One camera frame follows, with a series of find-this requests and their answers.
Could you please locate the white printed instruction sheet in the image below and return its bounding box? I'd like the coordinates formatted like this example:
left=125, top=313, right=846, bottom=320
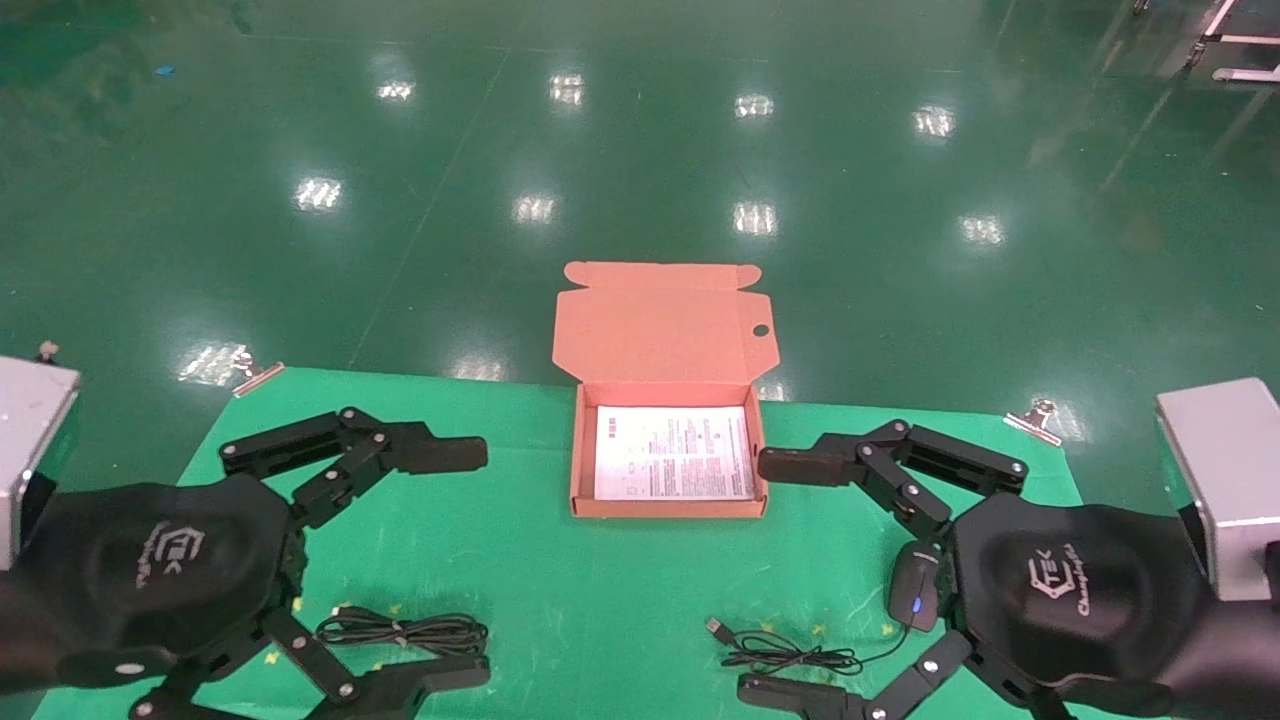
left=594, top=405, right=756, bottom=501

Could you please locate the silver binder clip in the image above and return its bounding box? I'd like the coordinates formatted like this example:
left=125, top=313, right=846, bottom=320
left=1003, top=399, right=1063, bottom=446
left=230, top=350, right=285, bottom=398

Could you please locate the white metal frame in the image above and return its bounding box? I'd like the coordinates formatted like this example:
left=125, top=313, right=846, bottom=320
left=1185, top=0, right=1280, bottom=83

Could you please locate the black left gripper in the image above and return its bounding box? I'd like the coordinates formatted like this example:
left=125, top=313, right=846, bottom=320
left=0, top=408, right=489, bottom=693

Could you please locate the green table cloth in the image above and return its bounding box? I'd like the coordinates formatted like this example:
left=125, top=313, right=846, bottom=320
left=30, top=367, right=1171, bottom=720

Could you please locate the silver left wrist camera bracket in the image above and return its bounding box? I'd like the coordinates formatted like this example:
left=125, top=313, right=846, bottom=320
left=0, top=342, right=81, bottom=571

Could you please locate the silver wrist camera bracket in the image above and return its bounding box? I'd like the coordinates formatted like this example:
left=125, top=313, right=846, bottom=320
left=0, top=342, right=81, bottom=571
left=1157, top=378, right=1280, bottom=602

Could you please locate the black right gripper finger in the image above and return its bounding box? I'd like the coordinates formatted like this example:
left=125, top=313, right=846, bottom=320
left=738, top=628, right=1071, bottom=720
left=757, top=420, right=1029, bottom=542

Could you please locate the black mouse usb cable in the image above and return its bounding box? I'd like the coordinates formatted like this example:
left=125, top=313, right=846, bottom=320
left=705, top=540, right=943, bottom=676

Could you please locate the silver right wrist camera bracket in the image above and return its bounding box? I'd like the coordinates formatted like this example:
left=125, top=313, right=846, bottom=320
left=1157, top=378, right=1280, bottom=602

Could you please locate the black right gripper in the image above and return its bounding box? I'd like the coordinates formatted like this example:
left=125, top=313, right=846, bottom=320
left=945, top=490, right=1280, bottom=719

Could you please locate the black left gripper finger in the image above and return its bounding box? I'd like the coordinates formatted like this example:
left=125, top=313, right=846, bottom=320
left=130, top=610, right=492, bottom=720

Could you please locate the open brown cardboard box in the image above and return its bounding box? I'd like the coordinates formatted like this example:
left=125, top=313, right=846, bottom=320
left=552, top=261, right=781, bottom=519

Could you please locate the black data cable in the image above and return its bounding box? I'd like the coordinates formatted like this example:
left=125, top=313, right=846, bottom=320
left=316, top=605, right=489, bottom=658

